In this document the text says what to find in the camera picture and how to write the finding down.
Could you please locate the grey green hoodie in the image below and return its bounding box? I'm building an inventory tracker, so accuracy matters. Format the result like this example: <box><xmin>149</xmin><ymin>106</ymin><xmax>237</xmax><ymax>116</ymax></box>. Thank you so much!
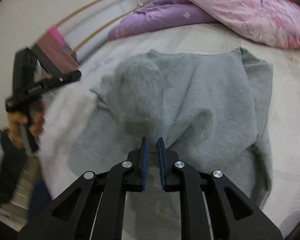
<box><xmin>68</xmin><ymin>47</ymin><xmax>273</xmax><ymax>206</ymax></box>

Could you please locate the left hand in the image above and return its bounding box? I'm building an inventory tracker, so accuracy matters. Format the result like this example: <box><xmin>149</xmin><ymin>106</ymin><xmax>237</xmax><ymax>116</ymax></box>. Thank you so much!
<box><xmin>7</xmin><ymin>100</ymin><xmax>45</xmax><ymax>149</ymax></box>

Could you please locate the pink red hanging towel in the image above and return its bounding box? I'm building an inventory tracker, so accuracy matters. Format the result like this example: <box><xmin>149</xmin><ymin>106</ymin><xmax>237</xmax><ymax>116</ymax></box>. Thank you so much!
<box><xmin>31</xmin><ymin>26</ymin><xmax>79</xmax><ymax>76</ymax></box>

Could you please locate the purple floral quilt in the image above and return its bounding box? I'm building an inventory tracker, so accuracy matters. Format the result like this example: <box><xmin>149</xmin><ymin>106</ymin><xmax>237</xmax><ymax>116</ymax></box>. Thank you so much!
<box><xmin>108</xmin><ymin>0</ymin><xmax>300</xmax><ymax>49</ymax></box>

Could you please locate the lower wooden rail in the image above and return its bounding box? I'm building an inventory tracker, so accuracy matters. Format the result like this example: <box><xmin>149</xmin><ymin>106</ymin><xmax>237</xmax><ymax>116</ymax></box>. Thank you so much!
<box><xmin>70</xmin><ymin>4</ymin><xmax>143</xmax><ymax>55</ymax></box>

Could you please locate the wooden rail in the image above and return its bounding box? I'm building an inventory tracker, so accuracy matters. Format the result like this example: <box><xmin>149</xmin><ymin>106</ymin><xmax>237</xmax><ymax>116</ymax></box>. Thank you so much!
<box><xmin>70</xmin><ymin>4</ymin><xmax>143</xmax><ymax>55</ymax></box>
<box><xmin>54</xmin><ymin>0</ymin><xmax>141</xmax><ymax>28</ymax></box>

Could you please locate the upper wooden rail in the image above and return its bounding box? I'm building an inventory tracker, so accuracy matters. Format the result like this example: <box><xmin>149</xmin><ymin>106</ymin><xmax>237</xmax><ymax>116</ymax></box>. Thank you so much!
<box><xmin>54</xmin><ymin>0</ymin><xmax>141</xmax><ymax>28</ymax></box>

